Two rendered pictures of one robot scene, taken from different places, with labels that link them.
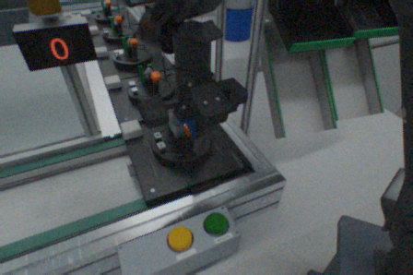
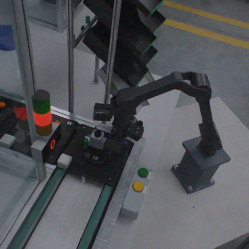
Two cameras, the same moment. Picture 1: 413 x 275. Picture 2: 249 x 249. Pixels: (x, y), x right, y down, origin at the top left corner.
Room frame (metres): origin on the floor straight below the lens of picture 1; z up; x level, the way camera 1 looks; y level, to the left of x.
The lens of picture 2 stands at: (-0.05, 0.63, 2.05)
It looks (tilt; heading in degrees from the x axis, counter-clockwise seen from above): 48 degrees down; 304
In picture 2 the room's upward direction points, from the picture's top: 11 degrees clockwise
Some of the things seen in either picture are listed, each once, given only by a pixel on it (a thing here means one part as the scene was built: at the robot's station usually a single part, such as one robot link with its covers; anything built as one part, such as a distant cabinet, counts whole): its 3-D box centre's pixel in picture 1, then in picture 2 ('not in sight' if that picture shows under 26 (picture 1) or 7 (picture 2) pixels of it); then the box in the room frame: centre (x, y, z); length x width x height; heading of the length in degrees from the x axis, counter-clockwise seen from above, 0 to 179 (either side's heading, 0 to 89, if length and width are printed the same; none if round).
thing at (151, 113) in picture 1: (194, 86); (120, 126); (0.39, 0.02, 1.17); 0.19 x 0.06 x 0.08; 114
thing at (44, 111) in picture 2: not in sight; (41, 102); (0.50, 0.27, 1.38); 0.05 x 0.05 x 0.05
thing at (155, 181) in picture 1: (182, 148); (96, 152); (0.47, 0.05, 0.96); 0.24 x 0.24 x 0.02; 24
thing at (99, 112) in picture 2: (171, 18); (111, 108); (0.42, 0.05, 1.27); 0.12 x 0.08 x 0.11; 45
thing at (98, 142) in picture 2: (178, 112); (95, 137); (0.48, 0.05, 1.06); 0.08 x 0.04 x 0.07; 24
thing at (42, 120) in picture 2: not in sight; (42, 114); (0.50, 0.27, 1.33); 0.05 x 0.05 x 0.05
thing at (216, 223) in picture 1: (216, 224); (143, 172); (0.27, -0.02, 0.96); 0.04 x 0.04 x 0.02
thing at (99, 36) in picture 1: (117, 26); not in sight; (1.15, 0.35, 1.01); 0.24 x 0.24 x 0.13; 24
